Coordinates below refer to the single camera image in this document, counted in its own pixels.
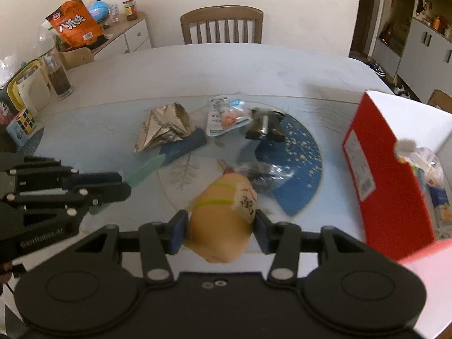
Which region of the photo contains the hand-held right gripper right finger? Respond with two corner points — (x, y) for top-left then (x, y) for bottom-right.
(254, 210), (368, 284)

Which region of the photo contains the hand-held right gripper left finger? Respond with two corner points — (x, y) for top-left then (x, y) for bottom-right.
(74, 210), (189, 284)

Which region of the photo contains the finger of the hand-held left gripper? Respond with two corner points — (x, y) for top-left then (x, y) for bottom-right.
(10, 163), (123, 188)
(6, 182), (132, 217)

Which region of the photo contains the mint green plastic strip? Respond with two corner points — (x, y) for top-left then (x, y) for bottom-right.
(88, 155), (167, 217)

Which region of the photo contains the yellow bread snack packet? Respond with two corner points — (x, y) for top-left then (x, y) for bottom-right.
(184, 171), (258, 264)

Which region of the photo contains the black snack packet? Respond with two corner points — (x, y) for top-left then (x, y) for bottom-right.
(245, 108), (286, 143)

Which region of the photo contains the red cardboard box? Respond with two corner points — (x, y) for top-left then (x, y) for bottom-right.
(342, 90), (452, 339)

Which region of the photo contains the small blue packet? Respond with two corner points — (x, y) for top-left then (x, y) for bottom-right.
(427, 185), (447, 217)

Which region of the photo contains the white snack packet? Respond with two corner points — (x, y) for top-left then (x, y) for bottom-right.
(406, 147), (444, 186)

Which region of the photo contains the white desktop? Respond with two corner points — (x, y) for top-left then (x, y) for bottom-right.
(0, 43), (424, 325)

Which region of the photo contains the clear packet with dark contents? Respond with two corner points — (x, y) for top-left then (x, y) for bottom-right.
(236, 160), (294, 194)

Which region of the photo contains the small dark blue fan-shaped mat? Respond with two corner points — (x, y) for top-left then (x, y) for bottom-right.
(20, 123), (45, 157)

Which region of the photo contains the crumpled brown paper bag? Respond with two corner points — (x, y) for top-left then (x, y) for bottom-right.
(133, 102), (196, 153)

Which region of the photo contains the dark blue pouch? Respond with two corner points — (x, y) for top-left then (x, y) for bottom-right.
(160, 127), (208, 166)

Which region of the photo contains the large dark blue fan-shaped mat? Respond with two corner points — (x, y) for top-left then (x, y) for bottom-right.
(239, 113), (323, 217)

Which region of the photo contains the small blue carton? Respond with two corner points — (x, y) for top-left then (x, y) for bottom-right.
(6, 120), (29, 148)

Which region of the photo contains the puzzle cube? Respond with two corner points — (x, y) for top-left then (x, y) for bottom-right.
(13, 107), (38, 136)

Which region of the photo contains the white mug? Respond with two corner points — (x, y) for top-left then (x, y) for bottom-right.
(16, 71), (50, 114)

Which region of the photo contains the glass bottle with white lid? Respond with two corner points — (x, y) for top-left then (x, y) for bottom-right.
(41, 47), (74, 101)

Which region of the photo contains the clear packet with orange toy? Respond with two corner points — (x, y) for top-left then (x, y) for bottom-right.
(205, 95), (252, 138)

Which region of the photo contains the yellow green tissue box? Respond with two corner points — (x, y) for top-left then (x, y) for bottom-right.
(0, 59), (42, 121)

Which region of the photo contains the white side cabinet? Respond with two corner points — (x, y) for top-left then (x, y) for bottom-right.
(59, 11), (153, 70)

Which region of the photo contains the orange snack bag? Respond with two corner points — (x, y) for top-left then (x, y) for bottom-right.
(45, 0), (107, 51)

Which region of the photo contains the blue globe toy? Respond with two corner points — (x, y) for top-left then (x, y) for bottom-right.
(86, 0), (108, 22)

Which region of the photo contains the sauce jar with red lid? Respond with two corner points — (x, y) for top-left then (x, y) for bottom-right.
(122, 0), (138, 21)

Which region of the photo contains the pair of dark sneakers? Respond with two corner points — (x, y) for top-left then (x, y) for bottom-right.
(366, 61), (388, 77)

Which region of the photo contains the wooden chair with slatted back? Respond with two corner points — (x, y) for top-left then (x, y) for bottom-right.
(180, 6), (265, 45)

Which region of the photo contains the wooden chair with curved back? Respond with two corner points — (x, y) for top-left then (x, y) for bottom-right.
(427, 89), (452, 114)

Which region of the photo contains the grey wall cabinet unit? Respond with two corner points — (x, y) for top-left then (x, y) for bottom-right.
(371, 0), (452, 104)

